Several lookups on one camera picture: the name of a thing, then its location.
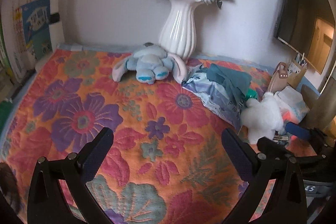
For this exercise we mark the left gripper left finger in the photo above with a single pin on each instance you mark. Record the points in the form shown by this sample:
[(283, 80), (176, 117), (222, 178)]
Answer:
[(80, 168)]

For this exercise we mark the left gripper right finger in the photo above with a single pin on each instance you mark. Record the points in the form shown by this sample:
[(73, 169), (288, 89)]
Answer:
[(253, 168)]

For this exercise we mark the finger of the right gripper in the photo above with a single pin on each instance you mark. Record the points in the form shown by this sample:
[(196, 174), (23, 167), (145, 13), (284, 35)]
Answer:
[(298, 131), (268, 149)]

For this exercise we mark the white fluffy plush toy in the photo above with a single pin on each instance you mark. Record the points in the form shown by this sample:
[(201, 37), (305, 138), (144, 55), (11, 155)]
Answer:
[(262, 119)]

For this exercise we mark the dark teal cloth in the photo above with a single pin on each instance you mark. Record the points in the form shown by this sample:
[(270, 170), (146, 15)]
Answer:
[(233, 85)]

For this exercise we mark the blue stitch plush toy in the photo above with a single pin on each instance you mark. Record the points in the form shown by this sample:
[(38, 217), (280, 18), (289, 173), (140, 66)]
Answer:
[(151, 63)]

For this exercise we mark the blue tissue pack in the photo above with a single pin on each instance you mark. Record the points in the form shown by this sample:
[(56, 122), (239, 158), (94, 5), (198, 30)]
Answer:
[(291, 104)]

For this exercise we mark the beige thermos bottle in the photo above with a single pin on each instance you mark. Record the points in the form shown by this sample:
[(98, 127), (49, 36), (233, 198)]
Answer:
[(322, 108)]

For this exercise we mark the green plastic toy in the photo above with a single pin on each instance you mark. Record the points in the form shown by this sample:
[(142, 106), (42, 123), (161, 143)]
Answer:
[(251, 93)]

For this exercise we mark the cork pen holder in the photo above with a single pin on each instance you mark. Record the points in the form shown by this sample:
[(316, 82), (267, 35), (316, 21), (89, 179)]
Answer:
[(296, 70)]

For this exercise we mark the blue printed plastic package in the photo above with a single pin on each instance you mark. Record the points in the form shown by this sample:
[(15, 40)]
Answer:
[(198, 84)]

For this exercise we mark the floral orange tablecloth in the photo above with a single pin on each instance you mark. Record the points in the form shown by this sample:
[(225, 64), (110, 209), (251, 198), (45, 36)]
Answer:
[(166, 164)]

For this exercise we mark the white ribbed ceramic vase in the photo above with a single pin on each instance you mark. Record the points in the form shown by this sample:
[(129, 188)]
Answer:
[(178, 34)]

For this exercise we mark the stack of children's books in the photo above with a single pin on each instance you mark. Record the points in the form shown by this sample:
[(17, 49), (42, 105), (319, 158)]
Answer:
[(25, 25)]

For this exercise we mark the black wall television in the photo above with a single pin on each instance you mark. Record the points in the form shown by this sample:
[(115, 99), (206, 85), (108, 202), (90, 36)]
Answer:
[(308, 27)]

